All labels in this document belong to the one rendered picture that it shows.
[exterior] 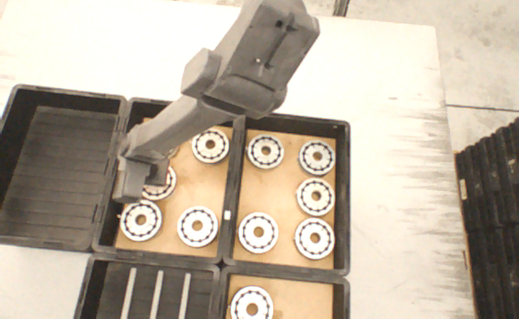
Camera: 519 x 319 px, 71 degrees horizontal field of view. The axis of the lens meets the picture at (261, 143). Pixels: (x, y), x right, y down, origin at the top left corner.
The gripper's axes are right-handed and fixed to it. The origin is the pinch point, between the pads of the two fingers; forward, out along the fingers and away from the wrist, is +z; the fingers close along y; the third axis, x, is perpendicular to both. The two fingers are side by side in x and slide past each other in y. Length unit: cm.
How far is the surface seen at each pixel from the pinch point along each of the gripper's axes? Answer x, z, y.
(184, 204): -4.8, 4.9, 7.5
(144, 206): -6.9, 1.1, -1.7
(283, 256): -15.4, 6.9, 34.8
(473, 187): 28, 68, 123
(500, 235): 5, 57, 124
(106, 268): -22.4, 4.0, -8.9
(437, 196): 9, 22, 84
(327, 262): -16.0, 7.7, 46.3
